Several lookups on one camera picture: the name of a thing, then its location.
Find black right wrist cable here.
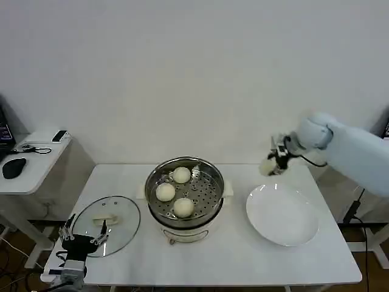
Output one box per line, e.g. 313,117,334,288
284,136,328,167

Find white floor cable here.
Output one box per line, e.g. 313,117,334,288
0,238,44,269

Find black desk cable loop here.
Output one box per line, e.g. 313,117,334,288
12,144,52,156

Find perforated steel steamer basket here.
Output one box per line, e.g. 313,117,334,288
145,156,225,231

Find white steamed bun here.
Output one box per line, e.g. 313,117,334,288
173,197,195,218
258,159,282,176
173,166,191,184
156,182,176,202

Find black cable with adapter block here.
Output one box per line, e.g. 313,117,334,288
342,188,370,292

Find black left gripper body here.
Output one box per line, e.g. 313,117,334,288
61,234,99,261

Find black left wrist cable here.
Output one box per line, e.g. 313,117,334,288
48,249,67,288

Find glass lid with white handle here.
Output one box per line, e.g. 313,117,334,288
71,196,142,259

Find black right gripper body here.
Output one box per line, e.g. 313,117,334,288
275,136,293,162

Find round white plate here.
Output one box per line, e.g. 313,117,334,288
246,183,320,247

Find white side desk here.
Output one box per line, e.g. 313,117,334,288
0,127,74,270
363,194,389,270

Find black computer mouse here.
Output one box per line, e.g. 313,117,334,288
2,158,27,179

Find white electric cooker pot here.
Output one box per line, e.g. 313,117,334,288
135,179,235,246

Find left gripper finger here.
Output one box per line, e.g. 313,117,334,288
90,219,109,245
59,213,76,242

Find dark laptop with lit screen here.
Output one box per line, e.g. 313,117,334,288
0,97,16,162
379,106,389,141

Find black floor cables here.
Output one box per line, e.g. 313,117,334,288
0,243,43,292

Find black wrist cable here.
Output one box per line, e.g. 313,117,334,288
284,136,328,167
48,249,67,288

